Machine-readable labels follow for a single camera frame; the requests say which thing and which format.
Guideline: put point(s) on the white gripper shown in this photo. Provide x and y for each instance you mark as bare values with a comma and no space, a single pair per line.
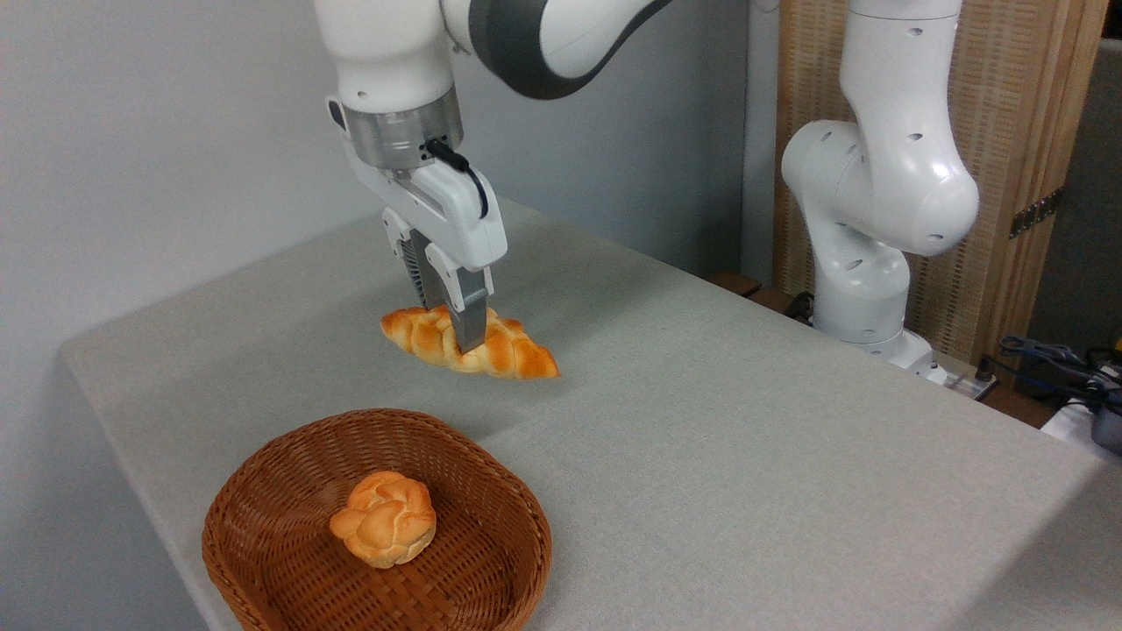
460,219

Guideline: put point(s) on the long braided bread loaf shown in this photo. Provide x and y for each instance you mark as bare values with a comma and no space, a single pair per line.
508,350

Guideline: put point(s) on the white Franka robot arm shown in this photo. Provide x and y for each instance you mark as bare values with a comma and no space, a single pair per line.
885,175

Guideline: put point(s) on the round knotted bread roll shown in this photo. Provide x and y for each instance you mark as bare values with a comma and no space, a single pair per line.
384,521

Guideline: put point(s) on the brown wicker basket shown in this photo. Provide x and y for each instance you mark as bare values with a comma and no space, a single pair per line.
280,543

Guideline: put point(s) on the grey tablecloth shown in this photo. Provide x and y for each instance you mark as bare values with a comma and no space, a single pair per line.
701,456

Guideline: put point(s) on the metal screen hinge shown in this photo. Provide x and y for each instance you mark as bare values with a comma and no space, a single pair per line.
1034,213

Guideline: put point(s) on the wooden woven folding screen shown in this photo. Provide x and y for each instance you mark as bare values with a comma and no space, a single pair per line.
1017,114

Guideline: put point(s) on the white box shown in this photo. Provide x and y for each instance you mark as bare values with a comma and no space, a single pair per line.
1069,425

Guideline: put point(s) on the dark grey device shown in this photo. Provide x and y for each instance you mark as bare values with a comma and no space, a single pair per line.
1109,431

